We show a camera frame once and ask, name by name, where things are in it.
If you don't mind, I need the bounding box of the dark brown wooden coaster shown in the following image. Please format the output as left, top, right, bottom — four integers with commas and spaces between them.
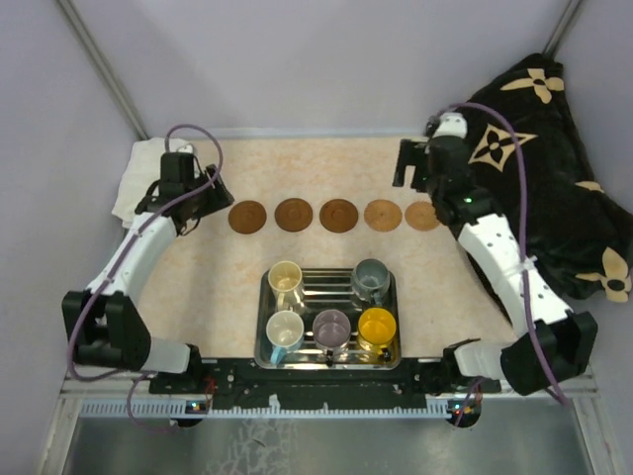
228, 200, 267, 235

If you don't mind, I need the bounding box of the light woven round coaster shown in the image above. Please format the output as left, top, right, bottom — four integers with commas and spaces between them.
363, 199, 403, 233

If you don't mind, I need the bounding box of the reddish brown wooden coaster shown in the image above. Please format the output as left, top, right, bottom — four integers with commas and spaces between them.
319, 199, 358, 234

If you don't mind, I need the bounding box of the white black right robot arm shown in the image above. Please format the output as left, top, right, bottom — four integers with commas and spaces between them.
393, 111, 597, 399

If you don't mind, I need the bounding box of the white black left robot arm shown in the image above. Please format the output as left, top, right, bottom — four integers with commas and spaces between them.
61, 150, 233, 393

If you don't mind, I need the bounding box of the black floral blanket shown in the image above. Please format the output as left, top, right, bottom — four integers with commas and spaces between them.
457, 53, 632, 303

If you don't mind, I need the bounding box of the cream cartoon mug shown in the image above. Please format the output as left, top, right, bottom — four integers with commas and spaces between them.
267, 261, 305, 315

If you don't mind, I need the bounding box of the grey mug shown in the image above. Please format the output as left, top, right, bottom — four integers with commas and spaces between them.
351, 258, 391, 307

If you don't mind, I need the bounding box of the yellow mug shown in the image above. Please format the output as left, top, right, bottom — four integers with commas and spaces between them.
357, 307, 398, 361

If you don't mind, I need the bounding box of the stainless steel tray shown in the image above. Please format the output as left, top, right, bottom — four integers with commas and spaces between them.
254, 268, 402, 371

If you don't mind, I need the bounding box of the purple mug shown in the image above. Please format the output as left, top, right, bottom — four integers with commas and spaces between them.
313, 309, 352, 367

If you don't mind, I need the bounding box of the white mug blue handle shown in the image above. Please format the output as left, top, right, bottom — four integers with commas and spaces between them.
266, 310, 305, 365

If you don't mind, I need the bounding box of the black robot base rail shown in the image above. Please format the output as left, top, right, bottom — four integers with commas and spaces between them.
149, 358, 475, 419

